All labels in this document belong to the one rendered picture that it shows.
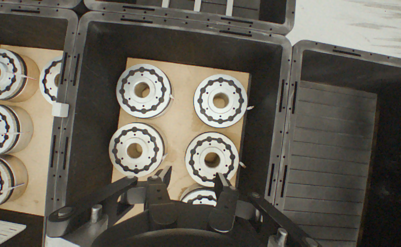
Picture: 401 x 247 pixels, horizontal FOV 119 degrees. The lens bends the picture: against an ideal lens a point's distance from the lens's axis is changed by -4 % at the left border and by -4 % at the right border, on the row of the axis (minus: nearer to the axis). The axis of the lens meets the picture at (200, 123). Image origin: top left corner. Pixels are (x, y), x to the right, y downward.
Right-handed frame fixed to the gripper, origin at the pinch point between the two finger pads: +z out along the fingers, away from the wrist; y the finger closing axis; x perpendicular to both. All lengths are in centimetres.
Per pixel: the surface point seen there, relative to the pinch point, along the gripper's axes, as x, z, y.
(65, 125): 3.7, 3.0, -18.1
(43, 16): 18.4, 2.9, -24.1
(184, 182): -6.0, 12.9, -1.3
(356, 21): 49, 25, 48
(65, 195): -5.9, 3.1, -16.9
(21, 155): -5.9, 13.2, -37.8
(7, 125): 0.8, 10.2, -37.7
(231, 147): 3.2, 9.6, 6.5
